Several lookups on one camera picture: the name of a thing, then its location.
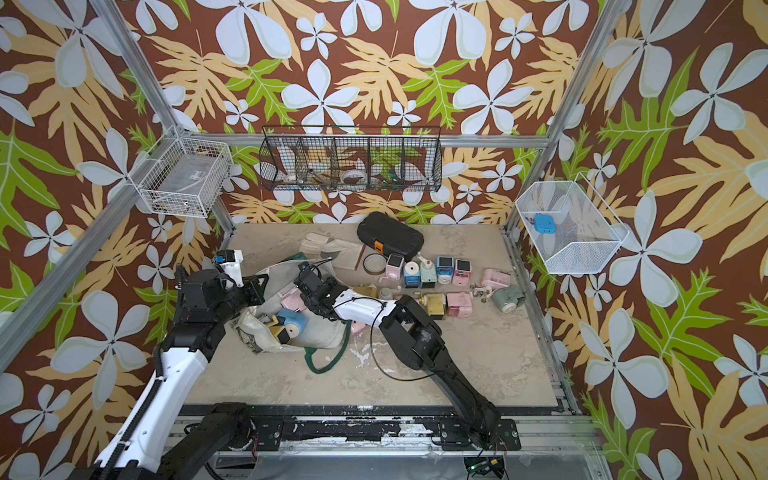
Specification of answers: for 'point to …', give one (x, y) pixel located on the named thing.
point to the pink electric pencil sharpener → (293, 299)
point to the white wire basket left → (185, 176)
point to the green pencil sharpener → (428, 273)
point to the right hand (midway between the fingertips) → (316, 287)
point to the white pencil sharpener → (387, 293)
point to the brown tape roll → (375, 263)
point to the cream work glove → (342, 254)
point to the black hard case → (388, 235)
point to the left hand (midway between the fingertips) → (268, 272)
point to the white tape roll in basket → (353, 176)
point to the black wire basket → (342, 158)
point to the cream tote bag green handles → (322, 340)
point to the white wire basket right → (573, 231)
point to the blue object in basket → (545, 224)
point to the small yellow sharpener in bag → (279, 331)
